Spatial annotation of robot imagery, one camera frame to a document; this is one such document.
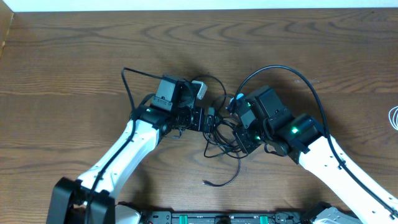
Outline black right camera cable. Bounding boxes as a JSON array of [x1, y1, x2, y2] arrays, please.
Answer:
[[233, 64, 398, 218]]

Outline black usb cable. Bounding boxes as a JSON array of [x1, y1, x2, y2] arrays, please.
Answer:
[[189, 74, 249, 188]]

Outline black left camera cable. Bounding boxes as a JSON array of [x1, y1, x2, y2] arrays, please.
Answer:
[[83, 67, 164, 224]]

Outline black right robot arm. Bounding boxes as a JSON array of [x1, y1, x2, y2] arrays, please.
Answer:
[[228, 86, 397, 223]]

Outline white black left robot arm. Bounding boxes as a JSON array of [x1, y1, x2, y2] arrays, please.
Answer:
[[46, 75, 215, 223]]

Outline white usb cable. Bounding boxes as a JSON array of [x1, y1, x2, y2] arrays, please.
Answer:
[[387, 105, 398, 131]]

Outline black camera cable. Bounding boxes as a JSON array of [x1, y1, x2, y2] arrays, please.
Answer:
[[233, 64, 398, 218], [83, 67, 164, 224]]

